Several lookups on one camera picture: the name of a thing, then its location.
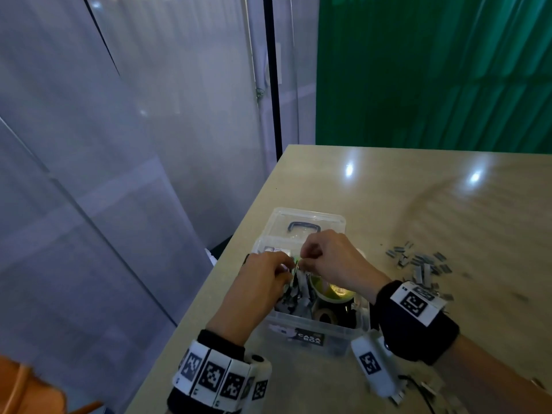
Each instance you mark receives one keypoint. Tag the person's left hand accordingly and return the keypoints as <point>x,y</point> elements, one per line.
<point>254,293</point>

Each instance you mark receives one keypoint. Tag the person's right hand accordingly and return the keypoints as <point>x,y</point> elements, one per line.
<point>341,258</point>

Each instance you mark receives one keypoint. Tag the transparent storage box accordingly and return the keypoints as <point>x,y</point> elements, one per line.
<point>319,332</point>

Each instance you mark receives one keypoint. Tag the pile of metal staple strips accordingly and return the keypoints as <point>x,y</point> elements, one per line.
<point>423,263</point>

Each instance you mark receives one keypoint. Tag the transparent box lid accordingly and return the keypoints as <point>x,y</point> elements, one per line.
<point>276,221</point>

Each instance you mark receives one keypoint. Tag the green curtain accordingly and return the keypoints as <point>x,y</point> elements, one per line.
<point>431,69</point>

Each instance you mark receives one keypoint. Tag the orange chair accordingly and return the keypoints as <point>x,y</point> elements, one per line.
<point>30,388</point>

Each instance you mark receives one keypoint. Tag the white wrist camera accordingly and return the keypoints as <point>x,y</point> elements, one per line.
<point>373,362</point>
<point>257,379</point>

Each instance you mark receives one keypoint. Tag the black window post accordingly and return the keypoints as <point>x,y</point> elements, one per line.
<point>272,77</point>

